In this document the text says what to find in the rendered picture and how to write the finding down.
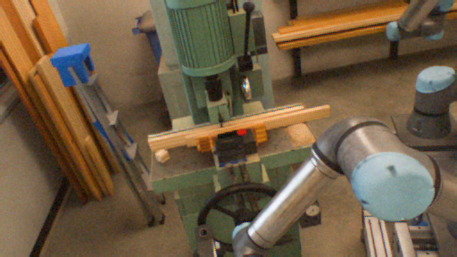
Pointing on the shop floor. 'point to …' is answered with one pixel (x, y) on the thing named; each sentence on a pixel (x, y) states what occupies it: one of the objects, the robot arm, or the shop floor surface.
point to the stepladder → (107, 123)
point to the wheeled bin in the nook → (152, 48)
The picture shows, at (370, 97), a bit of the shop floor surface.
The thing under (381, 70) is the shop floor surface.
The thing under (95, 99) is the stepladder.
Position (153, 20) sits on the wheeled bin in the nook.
